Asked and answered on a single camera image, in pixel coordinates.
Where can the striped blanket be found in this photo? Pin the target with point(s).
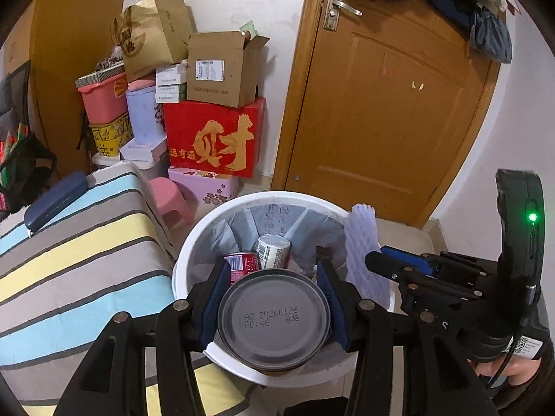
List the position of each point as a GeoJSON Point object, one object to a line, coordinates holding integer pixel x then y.
{"type": "Point", "coordinates": [86, 268]}

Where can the pink storage box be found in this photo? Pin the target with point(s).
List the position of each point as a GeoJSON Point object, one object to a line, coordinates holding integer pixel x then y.
{"type": "Point", "coordinates": [102, 102]}

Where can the white plastic trash bin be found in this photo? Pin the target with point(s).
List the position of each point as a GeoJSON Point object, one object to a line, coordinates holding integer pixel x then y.
{"type": "Point", "coordinates": [183, 264]}

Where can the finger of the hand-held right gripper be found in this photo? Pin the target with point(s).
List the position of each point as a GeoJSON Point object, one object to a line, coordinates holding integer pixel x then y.
{"type": "Point", "coordinates": [416, 286]}
{"type": "Point", "coordinates": [407, 259]}

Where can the grey white storage container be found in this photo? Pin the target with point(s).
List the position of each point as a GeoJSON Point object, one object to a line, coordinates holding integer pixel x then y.
{"type": "Point", "coordinates": [149, 168]}

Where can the yellow patterned box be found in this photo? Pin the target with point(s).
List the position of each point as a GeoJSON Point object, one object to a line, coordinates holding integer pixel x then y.
{"type": "Point", "coordinates": [110, 136]}

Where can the red gift box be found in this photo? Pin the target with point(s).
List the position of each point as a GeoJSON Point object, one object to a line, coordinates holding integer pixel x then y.
{"type": "Point", "coordinates": [212, 138]}

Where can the patterned flat gift box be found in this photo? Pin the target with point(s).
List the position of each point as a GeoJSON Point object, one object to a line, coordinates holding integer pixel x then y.
{"type": "Point", "coordinates": [99, 76]}

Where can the white flat box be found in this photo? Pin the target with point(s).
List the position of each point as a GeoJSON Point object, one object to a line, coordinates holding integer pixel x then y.
{"type": "Point", "coordinates": [143, 149]}

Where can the pink floral box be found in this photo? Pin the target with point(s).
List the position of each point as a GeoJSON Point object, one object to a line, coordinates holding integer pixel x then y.
{"type": "Point", "coordinates": [203, 186]}

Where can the grey blue cloth bag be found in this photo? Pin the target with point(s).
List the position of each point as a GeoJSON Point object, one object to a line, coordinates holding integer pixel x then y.
{"type": "Point", "coordinates": [492, 37]}

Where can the open cardboard box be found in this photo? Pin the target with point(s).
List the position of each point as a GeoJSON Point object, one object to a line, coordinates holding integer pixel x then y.
{"type": "Point", "coordinates": [225, 73]}

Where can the wooden wardrobe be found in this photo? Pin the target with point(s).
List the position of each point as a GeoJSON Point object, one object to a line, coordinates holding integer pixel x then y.
{"type": "Point", "coordinates": [73, 52]}

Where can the gold paper bag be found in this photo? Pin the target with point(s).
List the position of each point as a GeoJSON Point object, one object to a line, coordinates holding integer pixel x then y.
{"type": "Point", "coordinates": [151, 39]}

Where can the red green plaid cloth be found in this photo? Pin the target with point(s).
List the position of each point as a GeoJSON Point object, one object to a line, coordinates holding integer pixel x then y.
{"type": "Point", "coordinates": [11, 145]}

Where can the person's right hand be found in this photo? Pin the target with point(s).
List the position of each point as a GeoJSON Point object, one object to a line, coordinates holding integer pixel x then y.
{"type": "Point", "coordinates": [522, 368]}

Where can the clear plastic bin liner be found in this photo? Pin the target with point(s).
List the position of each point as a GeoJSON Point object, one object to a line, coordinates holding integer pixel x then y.
{"type": "Point", "coordinates": [303, 225]}

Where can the lavender bin with pink lid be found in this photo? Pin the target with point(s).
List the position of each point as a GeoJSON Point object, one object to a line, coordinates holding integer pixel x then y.
{"type": "Point", "coordinates": [145, 117]}

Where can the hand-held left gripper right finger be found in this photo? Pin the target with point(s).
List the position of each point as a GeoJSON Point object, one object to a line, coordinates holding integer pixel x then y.
{"type": "Point", "coordinates": [329, 299]}

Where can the black tote bag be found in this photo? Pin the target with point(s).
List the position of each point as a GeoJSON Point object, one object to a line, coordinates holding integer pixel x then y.
{"type": "Point", "coordinates": [26, 173]}

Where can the dark blue glasses case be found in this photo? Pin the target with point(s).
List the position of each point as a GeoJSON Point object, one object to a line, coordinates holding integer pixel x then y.
{"type": "Point", "coordinates": [56, 199]}

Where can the pink plastic stool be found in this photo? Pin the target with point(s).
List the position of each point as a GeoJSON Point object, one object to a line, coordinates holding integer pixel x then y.
{"type": "Point", "coordinates": [169, 201]}

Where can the person's right forearm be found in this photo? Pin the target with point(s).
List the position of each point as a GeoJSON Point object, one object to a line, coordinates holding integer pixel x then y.
{"type": "Point", "coordinates": [535, 398]}

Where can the red lidded food can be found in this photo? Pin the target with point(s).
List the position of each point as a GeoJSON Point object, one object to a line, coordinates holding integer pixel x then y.
{"type": "Point", "coordinates": [273, 320]}

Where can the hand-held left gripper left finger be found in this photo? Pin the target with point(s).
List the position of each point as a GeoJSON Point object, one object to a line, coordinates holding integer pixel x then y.
{"type": "Point", "coordinates": [214, 299]}

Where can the lavender foam net sleeve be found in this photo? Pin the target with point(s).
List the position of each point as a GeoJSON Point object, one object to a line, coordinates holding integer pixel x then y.
{"type": "Point", "coordinates": [364, 247]}

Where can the wooden door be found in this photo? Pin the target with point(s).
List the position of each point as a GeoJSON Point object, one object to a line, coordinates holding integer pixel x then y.
{"type": "Point", "coordinates": [381, 117]}

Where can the grey cushioned office chair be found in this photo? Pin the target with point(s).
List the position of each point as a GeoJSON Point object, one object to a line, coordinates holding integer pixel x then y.
{"type": "Point", "coordinates": [13, 99]}

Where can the red drink can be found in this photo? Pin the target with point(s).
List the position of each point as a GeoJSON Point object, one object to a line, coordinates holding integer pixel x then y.
{"type": "Point", "coordinates": [243, 266]}

